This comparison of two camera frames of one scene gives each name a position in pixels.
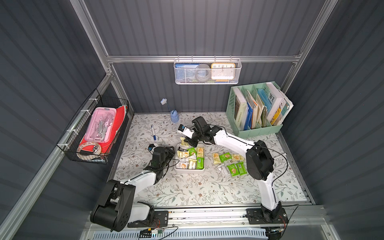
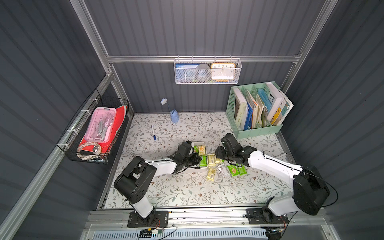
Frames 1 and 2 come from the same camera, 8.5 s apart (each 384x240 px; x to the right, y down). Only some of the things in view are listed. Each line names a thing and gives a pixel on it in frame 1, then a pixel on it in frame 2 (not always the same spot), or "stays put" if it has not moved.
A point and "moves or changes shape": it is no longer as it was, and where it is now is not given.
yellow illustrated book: x=276 y=115 stays put
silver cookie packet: x=223 y=170 stays put
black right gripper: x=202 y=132 to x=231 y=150
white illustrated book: x=281 y=96 stays put
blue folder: x=248 y=117 stays put
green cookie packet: x=233 y=169 stays put
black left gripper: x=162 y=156 to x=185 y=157
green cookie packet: x=241 y=168 stays put
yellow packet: x=216 y=158 moves or changes shape
